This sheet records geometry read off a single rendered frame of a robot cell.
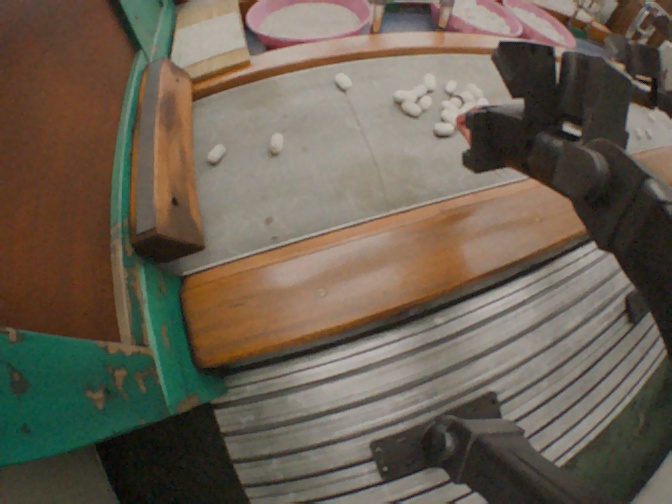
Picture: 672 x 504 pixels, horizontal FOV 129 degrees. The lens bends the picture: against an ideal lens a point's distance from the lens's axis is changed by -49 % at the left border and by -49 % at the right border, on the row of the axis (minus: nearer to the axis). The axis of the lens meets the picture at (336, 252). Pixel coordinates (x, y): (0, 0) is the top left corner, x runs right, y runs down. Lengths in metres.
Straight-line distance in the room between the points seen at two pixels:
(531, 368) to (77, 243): 0.59
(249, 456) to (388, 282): 0.31
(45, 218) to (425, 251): 0.37
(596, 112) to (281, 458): 0.51
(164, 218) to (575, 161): 0.34
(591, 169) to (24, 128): 0.37
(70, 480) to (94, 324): 1.16
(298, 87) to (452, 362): 0.49
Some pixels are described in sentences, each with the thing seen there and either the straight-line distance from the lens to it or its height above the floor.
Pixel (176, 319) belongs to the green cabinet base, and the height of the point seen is 0.77.
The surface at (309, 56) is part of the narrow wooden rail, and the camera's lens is 0.55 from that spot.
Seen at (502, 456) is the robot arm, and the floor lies 0.87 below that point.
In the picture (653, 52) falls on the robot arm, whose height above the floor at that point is 1.02.
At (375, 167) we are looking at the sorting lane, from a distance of 0.43.
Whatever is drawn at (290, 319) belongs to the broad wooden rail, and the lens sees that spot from 0.33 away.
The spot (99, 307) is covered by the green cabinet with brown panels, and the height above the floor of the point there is 0.90.
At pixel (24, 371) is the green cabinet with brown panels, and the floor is 1.00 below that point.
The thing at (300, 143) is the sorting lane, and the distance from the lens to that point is 0.45.
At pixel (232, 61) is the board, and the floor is 0.78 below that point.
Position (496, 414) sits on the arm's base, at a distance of 0.50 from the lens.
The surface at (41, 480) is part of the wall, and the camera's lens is 1.30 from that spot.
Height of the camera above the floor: 1.09
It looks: 73 degrees down
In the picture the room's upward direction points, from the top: 4 degrees clockwise
